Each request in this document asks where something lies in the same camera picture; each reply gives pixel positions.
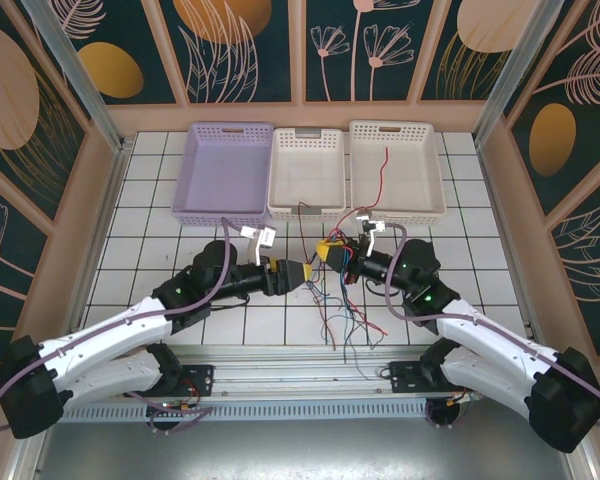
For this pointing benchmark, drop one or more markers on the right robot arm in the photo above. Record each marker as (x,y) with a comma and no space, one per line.
(495,340)

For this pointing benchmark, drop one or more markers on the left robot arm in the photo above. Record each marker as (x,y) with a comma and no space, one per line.
(105,340)

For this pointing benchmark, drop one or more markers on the purple plastic basket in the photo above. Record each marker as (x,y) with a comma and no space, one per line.
(225,175)

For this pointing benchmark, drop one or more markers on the cream plastic basket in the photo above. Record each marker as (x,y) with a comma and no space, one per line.
(410,170)

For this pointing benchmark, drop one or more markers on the small power lead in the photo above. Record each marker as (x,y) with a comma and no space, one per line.
(182,407)
(455,400)

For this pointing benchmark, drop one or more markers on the metal sheet panel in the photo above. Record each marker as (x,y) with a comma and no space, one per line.
(300,450)

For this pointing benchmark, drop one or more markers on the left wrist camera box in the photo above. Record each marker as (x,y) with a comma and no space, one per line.
(264,239)

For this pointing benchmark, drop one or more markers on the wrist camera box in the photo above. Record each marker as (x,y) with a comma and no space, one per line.
(264,239)
(367,225)

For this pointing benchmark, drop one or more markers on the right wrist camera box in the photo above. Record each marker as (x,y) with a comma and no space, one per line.
(367,225)

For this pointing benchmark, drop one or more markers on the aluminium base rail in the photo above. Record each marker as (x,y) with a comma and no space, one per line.
(290,372)

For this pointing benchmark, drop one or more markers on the aluminium side rail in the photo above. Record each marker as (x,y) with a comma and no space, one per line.
(102,225)

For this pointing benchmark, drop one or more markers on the aluminium corner post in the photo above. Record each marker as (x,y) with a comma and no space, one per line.
(514,75)
(80,85)

